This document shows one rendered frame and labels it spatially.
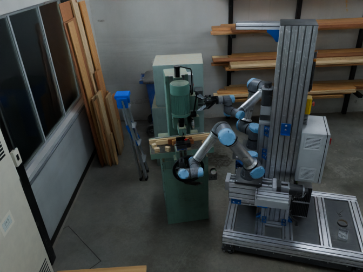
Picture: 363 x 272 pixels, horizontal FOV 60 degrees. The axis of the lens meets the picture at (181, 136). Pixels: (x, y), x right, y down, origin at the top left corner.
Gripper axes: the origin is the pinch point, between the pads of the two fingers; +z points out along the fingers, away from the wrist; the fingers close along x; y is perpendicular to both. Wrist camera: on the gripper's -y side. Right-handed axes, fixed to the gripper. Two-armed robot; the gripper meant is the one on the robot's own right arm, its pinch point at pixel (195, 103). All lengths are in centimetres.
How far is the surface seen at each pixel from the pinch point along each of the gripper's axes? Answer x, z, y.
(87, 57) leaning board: -129, 112, -91
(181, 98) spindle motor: -3.7, 12.5, 5.0
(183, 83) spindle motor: -15.8, 9.1, 10.0
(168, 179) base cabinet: 53, 30, -52
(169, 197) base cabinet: 67, 30, -69
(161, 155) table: 35, 35, -30
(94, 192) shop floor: 35, 118, -143
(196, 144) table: 27.3, -0.5, -32.9
